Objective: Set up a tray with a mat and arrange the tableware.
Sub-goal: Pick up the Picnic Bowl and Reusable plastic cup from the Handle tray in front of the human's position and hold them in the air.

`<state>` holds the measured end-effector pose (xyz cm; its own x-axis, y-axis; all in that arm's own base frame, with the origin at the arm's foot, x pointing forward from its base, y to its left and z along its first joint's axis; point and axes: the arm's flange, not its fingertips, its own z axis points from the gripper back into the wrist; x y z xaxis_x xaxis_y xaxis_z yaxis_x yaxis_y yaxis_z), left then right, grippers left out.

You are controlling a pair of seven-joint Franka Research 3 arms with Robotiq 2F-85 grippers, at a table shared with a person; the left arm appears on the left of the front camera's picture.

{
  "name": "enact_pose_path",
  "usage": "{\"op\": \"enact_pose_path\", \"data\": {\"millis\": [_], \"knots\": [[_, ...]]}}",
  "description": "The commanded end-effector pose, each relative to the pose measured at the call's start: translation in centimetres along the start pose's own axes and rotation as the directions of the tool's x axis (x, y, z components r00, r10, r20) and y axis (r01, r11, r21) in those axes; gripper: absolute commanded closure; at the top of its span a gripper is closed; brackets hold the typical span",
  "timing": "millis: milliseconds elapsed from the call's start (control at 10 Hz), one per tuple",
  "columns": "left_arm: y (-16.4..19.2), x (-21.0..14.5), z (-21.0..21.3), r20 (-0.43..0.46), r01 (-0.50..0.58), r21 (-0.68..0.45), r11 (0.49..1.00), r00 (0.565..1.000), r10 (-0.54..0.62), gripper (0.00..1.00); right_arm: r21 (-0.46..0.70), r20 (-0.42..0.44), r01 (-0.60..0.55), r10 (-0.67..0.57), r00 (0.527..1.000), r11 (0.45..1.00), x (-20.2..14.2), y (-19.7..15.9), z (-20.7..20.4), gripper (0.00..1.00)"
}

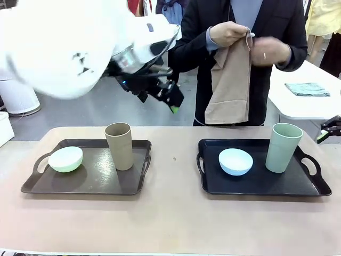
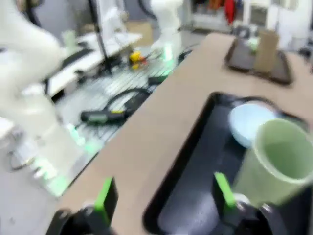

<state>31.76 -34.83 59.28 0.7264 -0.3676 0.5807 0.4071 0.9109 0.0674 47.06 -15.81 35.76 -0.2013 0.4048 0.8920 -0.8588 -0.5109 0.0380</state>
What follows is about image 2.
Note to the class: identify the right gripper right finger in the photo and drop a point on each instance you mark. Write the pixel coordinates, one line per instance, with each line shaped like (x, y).
(225, 205)

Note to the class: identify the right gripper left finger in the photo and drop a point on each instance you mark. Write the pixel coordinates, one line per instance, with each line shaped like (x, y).
(107, 210)

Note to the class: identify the tall green cup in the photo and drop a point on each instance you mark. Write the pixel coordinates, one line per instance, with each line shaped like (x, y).
(281, 159)

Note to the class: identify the light blue bowl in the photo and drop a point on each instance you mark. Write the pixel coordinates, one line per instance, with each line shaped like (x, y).
(244, 124)

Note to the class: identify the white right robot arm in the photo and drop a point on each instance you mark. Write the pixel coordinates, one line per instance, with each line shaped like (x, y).
(29, 117)

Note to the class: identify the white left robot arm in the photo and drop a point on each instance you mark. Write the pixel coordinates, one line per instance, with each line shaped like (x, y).
(168, 22)

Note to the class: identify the black serving tray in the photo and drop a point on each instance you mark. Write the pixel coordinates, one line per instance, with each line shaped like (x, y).
(195, 171)

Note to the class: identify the brown serving tray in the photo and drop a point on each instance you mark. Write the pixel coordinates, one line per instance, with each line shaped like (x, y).
(240, 61)

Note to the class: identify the black handheld controller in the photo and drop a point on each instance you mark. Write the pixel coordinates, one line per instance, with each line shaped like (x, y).
(97, 117)

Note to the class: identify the white workbench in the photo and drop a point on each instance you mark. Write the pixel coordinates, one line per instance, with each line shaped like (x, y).
(80, 61)

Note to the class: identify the yellow small object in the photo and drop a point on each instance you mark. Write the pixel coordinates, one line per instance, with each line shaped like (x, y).
(135, 57)

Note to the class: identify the tall brown cup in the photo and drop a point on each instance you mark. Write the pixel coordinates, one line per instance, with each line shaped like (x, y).
(266, 51)

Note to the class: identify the mint green bowl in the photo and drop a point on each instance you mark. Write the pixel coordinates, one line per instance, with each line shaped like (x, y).
(253, 45)

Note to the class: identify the black tripod stand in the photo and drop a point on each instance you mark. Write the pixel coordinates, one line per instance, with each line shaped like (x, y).
(99, 36)

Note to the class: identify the red hanging cloth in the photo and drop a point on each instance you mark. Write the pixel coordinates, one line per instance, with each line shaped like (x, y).
(229, 11)

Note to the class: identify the white cabinet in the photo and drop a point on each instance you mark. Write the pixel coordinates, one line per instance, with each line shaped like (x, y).
(258, 12)

